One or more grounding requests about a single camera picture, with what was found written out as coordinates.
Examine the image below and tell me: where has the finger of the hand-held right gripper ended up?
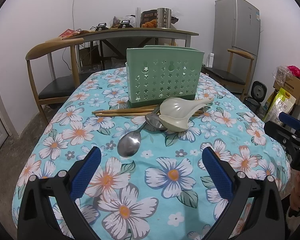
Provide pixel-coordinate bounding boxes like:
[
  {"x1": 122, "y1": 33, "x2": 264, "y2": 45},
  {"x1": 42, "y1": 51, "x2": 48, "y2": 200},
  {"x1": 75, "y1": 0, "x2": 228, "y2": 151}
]
[
  {"x1": 264, "y1": 121, "x2": 295, "y2": 148},
  {"x1": 279, "y1": 112, "x2": 300, "y2": 135}
]

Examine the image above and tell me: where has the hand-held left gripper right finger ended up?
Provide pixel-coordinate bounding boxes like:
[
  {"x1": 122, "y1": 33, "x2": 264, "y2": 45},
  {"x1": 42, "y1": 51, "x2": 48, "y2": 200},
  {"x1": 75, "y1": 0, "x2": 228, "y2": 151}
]
[{"x1": 201, "y1": 146, "x2": 286, "y2": 240}]

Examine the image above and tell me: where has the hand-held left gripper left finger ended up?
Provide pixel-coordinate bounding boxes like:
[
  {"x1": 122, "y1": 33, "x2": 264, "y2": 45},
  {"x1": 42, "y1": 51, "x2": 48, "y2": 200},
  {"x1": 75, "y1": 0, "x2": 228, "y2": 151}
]
[{"x1": 17, "y1": 146, "x2": 102, "y2": 240}]

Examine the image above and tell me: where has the metal spoon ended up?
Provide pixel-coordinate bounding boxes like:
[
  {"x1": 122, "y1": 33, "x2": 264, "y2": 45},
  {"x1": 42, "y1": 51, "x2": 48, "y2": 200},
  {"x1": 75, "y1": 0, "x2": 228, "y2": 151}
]
[
  {"x1": 145, "y1": 110, "x2": 168, "y2": 131},
  {"x1": 117, "y1": 105, "x2": 162, "y2": 158}
]

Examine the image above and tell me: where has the cream soup spoon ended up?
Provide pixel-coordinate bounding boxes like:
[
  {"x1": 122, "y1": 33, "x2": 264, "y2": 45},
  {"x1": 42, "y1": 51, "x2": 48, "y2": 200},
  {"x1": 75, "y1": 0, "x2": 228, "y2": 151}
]
[{"x1": 159, "y1": 106, "x2": 211, "y2": 133}]

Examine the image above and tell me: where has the bunch of wooden chopsticks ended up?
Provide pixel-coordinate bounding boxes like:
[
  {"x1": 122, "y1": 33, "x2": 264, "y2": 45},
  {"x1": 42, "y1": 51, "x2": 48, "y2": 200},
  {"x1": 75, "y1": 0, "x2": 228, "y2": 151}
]
[{"x1": 92, "y1": 105, "x2": 208, "y2": 117}]

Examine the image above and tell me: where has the white rice paddle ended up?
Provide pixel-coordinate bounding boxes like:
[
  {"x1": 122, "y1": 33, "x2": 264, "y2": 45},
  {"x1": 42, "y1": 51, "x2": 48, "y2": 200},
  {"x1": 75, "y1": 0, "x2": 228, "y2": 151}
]
[{"x1": 159, "y1": 96, "x2": 214, "y2": 118}]

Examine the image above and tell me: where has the green utensil holder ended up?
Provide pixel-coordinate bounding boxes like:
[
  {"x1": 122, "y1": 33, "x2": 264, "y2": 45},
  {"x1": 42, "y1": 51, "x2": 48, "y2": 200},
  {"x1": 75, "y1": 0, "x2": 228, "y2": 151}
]
[{"x1": 126, "y1": 45, "x2": 205, "y2": 108}]

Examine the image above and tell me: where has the person's right forearm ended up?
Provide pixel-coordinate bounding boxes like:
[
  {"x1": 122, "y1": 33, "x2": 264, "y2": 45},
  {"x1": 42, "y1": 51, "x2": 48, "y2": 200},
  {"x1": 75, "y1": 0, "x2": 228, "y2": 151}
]
[{"x1": 284, "y1": 206, "x2": 300, "y2": 240}]

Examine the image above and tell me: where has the person's right hand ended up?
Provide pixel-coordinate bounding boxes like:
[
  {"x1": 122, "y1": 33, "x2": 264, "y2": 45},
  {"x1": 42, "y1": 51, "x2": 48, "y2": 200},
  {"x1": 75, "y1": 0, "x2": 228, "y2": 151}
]
[{"x1": 288, "y1": 177, "x2": 300, "y2": 212}]

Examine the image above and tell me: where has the yellow green bag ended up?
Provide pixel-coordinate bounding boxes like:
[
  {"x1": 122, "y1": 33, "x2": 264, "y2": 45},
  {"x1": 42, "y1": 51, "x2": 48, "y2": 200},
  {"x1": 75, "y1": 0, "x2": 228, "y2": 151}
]
[{"x1": 263, "y1": 87, "x2": 297, "y2": 123}]

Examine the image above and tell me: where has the cardboard box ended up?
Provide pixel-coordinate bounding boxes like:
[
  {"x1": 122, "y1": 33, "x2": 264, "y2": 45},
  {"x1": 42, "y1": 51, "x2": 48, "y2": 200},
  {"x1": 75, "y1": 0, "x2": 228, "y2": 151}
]
[{"x1": 272, "y1": 76, "x2": 300, "y2": 106}]

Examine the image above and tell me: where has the black rice cooker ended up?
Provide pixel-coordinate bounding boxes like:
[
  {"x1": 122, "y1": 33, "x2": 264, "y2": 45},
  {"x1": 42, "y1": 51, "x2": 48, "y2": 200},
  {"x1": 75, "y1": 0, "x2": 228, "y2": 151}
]
[{"x1": 251, "y1": 81, "x2": 267, "y2": 99}]

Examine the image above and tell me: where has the pink plastic bag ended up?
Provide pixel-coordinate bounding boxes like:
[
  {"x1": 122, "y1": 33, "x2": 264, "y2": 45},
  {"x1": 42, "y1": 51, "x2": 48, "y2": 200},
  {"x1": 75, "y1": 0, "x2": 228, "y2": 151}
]
[{"x1": 286, "y1": 65, "x2": 300, "y2": 86}]

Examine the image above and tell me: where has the clear plastic bag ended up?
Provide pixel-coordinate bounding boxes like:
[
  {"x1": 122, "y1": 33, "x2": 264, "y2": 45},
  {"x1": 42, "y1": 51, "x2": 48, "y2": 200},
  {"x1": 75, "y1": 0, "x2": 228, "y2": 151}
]
[{"x1": 272, "y1": 66, "x2": 293, "y2": 81}]

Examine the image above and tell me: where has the floral blue blanket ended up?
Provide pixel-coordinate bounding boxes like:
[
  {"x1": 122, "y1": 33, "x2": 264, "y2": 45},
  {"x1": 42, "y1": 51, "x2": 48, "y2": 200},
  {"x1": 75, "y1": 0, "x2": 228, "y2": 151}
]
[{"x1": 12, "y1": 67, "x2": 290, "y2": 240}]

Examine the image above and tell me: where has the wooden chair black seat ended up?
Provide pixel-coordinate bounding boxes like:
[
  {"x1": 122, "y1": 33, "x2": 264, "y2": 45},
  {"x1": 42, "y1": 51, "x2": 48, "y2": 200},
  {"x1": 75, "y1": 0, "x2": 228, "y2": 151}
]
[
  {"x1": 25, "y1": 38, "x2": 105, "y2": 123},
  {"x1": 202, "y1": 49, "x2": 255, "y2": 101}
]

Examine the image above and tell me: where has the silver refrigerator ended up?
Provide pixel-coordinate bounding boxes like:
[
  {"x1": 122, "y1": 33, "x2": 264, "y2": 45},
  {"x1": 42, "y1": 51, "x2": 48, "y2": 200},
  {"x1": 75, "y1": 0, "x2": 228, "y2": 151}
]
[{"x1": 212, "y1": 0, "x2": 261, "y2": 58}]

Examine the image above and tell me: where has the red packet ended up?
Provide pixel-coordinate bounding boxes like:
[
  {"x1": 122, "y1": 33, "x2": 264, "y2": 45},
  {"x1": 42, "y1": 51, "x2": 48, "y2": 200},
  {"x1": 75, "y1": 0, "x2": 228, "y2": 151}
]
[{"x1": 61, "y1": 28, "x2": 80, "y2": 39}]

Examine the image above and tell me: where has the grey desk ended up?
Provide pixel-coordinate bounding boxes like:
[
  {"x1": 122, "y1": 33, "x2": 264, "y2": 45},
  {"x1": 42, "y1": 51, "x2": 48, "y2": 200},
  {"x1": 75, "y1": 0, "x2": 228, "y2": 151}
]
[{"x1": 62, "y1": 27, "x2": 199, "y2": 68}]

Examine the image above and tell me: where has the metal canister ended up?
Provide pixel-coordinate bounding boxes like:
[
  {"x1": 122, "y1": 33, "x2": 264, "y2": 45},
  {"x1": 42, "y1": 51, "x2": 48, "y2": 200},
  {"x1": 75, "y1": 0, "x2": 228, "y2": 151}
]
[{"x1": 157, "y1": 8, "x2": 172, "y2": 28}]

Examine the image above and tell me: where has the brown snack box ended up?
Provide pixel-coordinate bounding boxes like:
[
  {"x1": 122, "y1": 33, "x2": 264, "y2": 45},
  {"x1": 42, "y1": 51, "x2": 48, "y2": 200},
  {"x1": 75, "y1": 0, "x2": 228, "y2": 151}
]
[{"x1": 140, "y1": 10, "x2": 158, "y2": 28}]

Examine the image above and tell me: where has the wall cable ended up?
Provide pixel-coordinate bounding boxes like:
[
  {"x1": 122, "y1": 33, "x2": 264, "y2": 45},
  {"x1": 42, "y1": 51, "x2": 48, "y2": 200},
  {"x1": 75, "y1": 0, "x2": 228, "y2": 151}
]
[{"x1": 71, "y1": 0, "x2": 77, "y2": 30}]

